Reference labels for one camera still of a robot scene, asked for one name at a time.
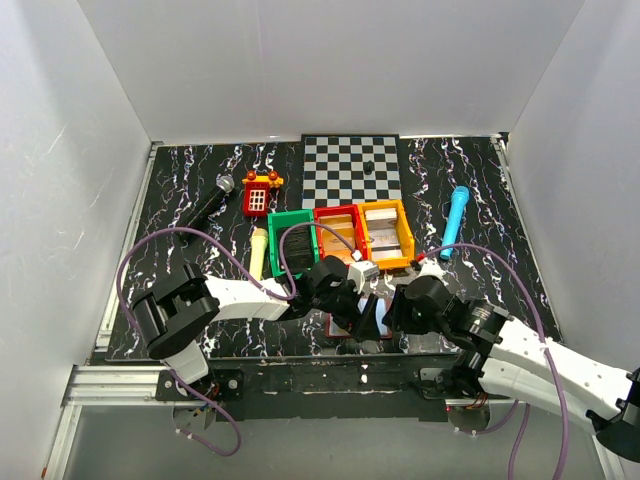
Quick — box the red leather card holder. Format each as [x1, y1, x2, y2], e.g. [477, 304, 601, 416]
[325, 298, 393, 340]

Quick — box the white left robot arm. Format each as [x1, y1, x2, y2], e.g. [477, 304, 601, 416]
[129, 256, 380, 385]

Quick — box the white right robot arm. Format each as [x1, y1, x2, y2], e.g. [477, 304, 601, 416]
[383, 276, 639, 462]

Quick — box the black card stack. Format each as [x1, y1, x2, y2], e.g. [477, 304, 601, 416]
[284, 226, 315, 274]

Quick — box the gold card stack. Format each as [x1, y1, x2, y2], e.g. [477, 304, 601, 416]
[319, 214, 360, 261]

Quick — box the white card stack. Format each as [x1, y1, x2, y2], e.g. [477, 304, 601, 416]
[365, 208, 403, 262]

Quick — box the yellow plastic bin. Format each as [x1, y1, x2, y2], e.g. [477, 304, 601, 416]
[357, 200, 415, 270]

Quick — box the red plastic bin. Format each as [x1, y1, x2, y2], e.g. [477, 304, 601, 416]
[313, 204, 369, 264]

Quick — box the green plastic bin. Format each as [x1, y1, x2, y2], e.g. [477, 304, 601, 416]
[267, 209, 319, 278]

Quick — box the cream toy microphone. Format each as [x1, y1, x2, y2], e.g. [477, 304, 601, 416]
[249, 228, 268, 281]

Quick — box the blue toy microphone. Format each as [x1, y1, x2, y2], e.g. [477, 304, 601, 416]
[439, 186, 470, 261]

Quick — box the black white checkerboard mat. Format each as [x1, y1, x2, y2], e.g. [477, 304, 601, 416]
[302, 134, 402, 209]

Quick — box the red toy phone booth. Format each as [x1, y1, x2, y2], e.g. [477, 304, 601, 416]
[242, 170, 284, 217]

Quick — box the black microphone silver head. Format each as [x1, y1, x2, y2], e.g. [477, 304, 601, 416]
[176, 175, 235, 230]

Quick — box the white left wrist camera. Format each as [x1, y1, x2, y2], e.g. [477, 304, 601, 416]
[347, 260, 380, 294]

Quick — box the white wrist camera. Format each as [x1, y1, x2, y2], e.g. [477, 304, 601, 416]
[347, 260, 380, 294]
[412, 254, 446, 280]

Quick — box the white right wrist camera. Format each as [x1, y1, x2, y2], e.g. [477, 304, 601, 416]
[412, 254, 446, 280]

